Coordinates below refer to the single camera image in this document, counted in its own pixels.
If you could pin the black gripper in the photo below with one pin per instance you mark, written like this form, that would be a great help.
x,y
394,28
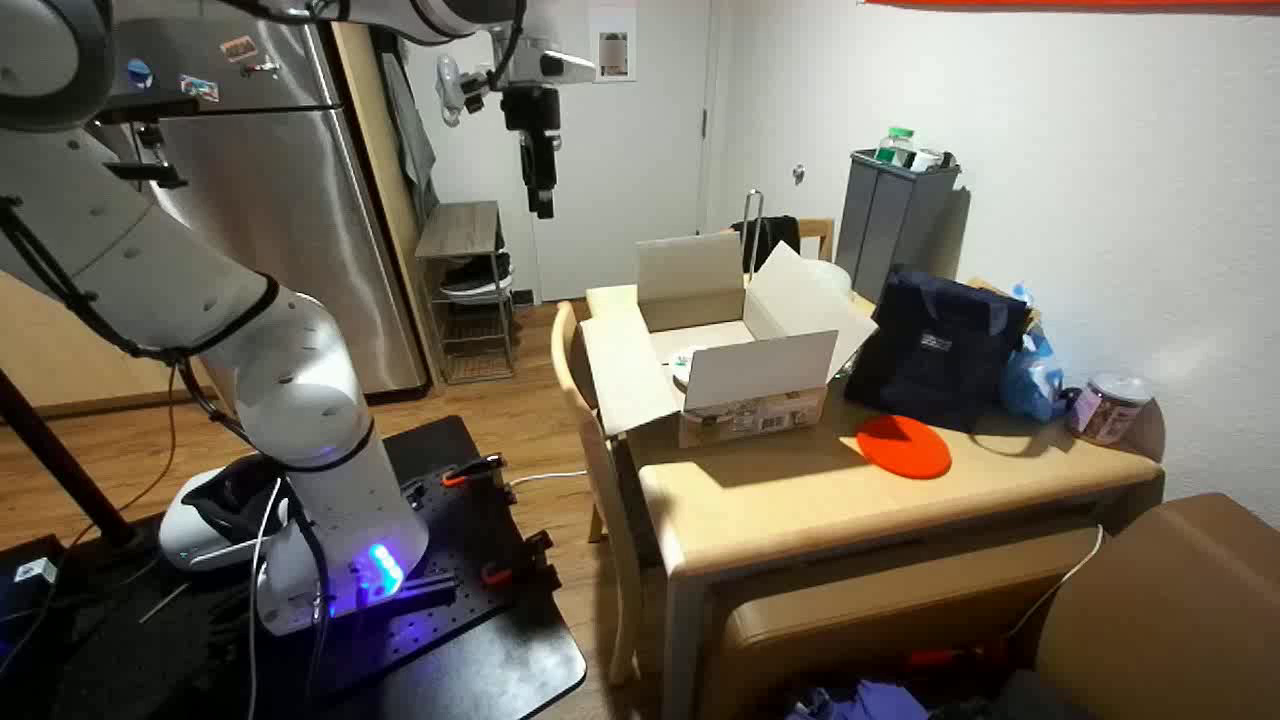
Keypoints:
x,y
533,120

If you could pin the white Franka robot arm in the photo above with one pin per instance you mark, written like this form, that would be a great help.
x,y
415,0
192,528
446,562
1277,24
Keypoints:
x,y
134,265

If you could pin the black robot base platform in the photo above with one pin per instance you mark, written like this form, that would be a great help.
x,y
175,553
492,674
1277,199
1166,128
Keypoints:
x,y
492,652

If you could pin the open cardboard box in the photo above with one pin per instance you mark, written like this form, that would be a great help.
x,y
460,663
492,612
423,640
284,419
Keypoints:
x,y
761,373

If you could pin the wooden shelf stand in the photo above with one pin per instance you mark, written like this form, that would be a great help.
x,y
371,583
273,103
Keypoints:
x,y
460,229

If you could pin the gray hanging garment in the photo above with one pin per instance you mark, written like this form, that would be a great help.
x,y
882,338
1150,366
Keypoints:
x,y
411,134

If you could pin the wooden slat-back chair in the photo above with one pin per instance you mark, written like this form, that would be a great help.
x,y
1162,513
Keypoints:
x,y
564,354

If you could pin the stainless steel refrigerator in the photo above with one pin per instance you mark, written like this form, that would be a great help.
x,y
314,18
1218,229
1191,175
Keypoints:
x,y
305,201

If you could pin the black jacket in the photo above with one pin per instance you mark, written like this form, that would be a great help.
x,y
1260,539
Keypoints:
x,y
772,238

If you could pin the wooden chair with jacket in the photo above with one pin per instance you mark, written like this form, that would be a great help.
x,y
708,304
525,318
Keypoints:
x,y
817,238

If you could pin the red white fridge magnet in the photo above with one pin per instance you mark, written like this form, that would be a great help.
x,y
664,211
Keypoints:
x,y
242,49

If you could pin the gray plastic bin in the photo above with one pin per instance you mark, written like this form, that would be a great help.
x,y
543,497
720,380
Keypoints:
x,y
893,227

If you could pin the green capped item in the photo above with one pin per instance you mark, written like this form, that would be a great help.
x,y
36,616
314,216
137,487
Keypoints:
x,y
897,146

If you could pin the light wooden table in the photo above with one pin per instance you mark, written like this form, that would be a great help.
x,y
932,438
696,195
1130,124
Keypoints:
x,y
801,513

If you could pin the blue fridge magnet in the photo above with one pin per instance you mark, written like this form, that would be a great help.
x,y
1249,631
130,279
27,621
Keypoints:
x,y
137,75

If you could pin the navy fabric bag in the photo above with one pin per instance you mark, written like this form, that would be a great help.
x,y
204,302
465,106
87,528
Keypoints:
x,y
932,354

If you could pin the orange plastic lid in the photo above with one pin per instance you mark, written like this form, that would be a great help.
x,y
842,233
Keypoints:
x,y
904,448

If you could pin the white rounded device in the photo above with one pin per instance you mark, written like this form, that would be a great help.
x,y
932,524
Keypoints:
x,y
201,524

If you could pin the brown padded bench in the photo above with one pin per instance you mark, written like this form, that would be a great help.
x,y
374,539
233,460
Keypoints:
x,y
864,612

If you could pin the blue plastic bag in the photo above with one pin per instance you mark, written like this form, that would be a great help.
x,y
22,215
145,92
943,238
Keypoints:
x,y
1039,380

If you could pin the black tripod pole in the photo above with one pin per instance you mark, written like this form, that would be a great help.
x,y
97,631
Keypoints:
x,y
54,460

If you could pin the purple cloth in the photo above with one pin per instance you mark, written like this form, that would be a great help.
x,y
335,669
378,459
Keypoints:
x,y
864,703

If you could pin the pink round container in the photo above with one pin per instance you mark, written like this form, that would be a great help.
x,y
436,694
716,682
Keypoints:
x,y
1112,405

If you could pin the small framed wall photo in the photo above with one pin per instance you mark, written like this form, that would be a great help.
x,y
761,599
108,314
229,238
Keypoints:
x,y
612,55

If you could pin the metal wall knob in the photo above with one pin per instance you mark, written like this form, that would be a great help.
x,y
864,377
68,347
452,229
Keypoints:
x,y
798,175

